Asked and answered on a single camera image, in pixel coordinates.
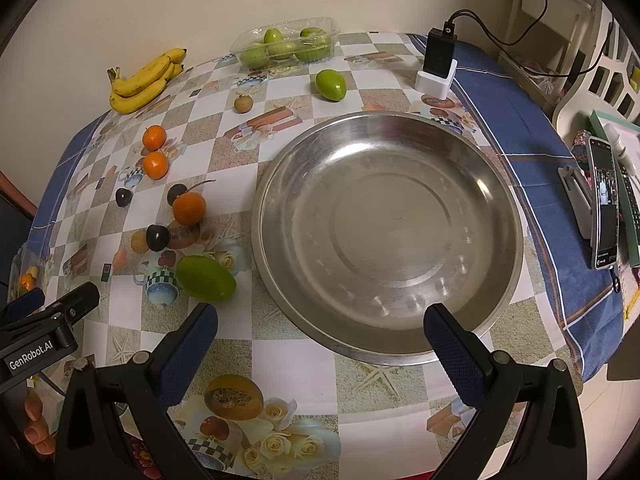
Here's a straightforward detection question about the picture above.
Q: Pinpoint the white shelf unit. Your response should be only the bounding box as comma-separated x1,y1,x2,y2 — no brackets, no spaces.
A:
498,0,596,116

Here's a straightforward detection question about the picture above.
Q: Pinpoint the bag of small fruits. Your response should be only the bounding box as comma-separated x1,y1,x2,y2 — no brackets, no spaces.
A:
8,244,44,302

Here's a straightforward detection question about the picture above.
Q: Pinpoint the black charger block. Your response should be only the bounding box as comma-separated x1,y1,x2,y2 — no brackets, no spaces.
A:
423,21,457,79

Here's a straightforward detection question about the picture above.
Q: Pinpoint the large orange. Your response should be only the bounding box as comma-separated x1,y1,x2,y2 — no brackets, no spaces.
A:
172,192,206,226

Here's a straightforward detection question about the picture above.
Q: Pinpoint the patterned checkered tablecloth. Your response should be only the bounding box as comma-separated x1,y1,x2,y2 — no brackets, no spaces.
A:
23,34,572,479

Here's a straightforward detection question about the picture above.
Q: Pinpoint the white charger dock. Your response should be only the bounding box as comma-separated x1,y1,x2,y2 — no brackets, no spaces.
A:
414,58,458,100

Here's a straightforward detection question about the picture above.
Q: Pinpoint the person's left hand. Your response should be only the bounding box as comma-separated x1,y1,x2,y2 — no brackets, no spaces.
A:
23,389,55,456

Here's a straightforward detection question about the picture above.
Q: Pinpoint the green book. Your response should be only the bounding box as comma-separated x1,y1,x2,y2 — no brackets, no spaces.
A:
590,110,639,268

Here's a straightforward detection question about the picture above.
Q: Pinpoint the yellow banana bunch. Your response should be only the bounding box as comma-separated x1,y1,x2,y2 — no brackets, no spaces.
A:
107,48,186,115

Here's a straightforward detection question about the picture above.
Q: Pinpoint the brown longan fruit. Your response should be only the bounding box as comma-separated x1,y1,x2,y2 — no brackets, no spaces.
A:
233,94,254,114

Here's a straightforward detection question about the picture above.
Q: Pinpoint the large steel bowl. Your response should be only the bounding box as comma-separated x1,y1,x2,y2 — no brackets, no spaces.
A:
250,112,524,366

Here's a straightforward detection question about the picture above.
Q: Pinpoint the blue cloth table cover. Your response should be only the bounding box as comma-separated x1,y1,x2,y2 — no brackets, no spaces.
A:
409,32,626,382

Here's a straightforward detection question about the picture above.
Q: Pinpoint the black power cable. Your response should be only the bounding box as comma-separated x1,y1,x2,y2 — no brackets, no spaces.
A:
444,0,616,79

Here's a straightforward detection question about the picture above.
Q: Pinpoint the clear plastic fruit tray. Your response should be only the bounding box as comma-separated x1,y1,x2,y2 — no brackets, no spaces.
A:
230,18,340,70

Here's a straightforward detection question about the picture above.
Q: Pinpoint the dark cherry with stem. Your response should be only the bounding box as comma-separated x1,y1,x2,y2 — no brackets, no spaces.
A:
166,179,214,206

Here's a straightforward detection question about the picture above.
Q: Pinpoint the green mango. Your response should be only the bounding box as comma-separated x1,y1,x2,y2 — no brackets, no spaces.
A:
316,70,347,102
175,255,236,304

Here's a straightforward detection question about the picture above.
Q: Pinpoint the small orange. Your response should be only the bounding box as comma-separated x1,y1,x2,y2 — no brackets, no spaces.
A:
142,125,167,152
142,151,169,180

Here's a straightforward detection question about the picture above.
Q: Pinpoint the grey phone stand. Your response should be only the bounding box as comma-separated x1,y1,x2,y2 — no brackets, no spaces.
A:
558,166,592,240

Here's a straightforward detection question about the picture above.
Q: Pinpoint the white plastic chair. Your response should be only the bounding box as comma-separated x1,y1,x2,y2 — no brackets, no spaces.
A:
552,0,639,145

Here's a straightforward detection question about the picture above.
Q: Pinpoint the smartphone on stand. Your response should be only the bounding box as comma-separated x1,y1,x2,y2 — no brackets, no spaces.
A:
587,136,618,270

